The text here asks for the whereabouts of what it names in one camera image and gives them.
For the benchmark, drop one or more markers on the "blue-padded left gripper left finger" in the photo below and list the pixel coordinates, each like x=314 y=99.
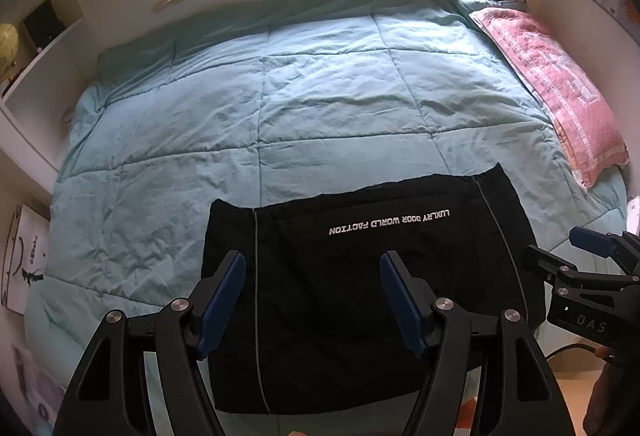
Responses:
x=211 y=304

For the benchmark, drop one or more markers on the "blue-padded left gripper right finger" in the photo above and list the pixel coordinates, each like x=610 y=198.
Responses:
x=411 y=300

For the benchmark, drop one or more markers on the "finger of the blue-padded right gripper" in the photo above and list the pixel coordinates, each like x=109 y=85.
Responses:
x=546 y=266
x=603 y=245

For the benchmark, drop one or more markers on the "black hooded jacket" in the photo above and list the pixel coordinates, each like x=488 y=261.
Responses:
x=312 y=330

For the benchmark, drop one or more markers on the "person's right hand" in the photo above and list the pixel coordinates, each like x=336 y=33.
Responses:
x=613 y=407

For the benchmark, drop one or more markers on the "pink floral pillow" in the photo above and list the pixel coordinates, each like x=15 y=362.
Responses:
x=582 y=119

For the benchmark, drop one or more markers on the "light teal quilted duvet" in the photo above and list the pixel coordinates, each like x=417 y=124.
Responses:
x=273 y=102

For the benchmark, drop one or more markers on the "yellow globe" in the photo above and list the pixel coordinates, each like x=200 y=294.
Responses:
x=9 y=44

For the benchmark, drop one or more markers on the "white wall shelf unit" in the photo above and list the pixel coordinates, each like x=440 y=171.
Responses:
x=53 y=66

